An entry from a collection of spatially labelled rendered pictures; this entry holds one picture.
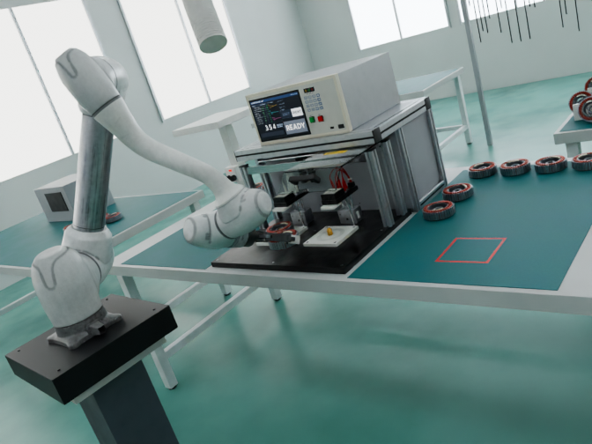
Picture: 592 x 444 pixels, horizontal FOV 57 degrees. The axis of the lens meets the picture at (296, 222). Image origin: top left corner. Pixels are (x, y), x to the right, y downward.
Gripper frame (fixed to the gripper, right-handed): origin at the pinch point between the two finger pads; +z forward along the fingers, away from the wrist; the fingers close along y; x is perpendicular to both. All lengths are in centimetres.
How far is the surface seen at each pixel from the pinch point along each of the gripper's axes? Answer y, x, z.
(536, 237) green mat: 78, 3, 22
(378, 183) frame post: 28.0, 20.5, 16.1
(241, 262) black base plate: -19.2, -8.6, -1.0
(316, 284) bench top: 18.9, -14.5, -3.4
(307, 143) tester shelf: 1.6, 36.0, 8.7
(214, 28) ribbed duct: -97, 117, 41
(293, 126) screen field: -5.1, 42.9, 8.0
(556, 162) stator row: 70, 33, 67
